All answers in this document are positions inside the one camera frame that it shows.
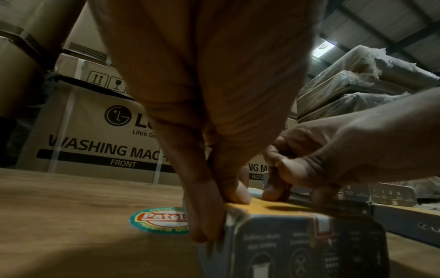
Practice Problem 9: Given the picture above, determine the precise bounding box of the person's left hand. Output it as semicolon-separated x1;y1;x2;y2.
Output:
87;0;328;243

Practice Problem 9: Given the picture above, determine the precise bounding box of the person's right hand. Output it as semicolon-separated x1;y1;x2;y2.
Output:
261;87;440;203

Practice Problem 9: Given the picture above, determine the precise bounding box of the yellow box back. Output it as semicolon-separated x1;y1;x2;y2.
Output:
338;181;418;207

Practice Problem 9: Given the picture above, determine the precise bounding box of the yellow box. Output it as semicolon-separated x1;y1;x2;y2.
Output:
371;202;440;248
197;190;391;278
338;181;418;207

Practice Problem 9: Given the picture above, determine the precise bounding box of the plastic wrapped cardboard stack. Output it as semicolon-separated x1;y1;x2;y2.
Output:
297;44;440;207

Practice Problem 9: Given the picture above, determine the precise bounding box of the black stretch wrap band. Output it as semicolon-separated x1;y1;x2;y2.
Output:
42;71;137;101

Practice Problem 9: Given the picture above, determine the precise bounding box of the stack of large printed cartons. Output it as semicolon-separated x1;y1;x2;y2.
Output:
0;0;300;191

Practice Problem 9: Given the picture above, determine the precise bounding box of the round green red sticker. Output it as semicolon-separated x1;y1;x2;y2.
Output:
129;207;190;234

